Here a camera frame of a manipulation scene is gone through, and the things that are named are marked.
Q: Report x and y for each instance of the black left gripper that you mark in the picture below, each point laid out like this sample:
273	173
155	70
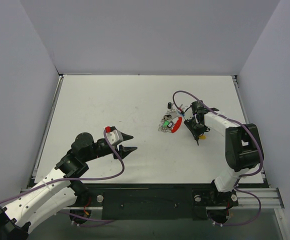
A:
118	150

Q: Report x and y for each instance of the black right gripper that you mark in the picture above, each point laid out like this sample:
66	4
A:
193	127

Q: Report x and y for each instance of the key with yellow tag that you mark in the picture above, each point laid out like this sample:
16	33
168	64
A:
202	137

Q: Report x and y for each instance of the keyring bunch with coloured tags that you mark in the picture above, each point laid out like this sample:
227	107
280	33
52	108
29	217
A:
172	120

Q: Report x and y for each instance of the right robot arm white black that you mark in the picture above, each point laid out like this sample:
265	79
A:
243	150

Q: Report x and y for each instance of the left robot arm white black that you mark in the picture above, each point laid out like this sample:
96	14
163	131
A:
62	187

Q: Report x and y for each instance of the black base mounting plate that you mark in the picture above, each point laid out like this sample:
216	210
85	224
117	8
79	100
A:
153	201

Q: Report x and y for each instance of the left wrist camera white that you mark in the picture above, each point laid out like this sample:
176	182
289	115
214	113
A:
112	136

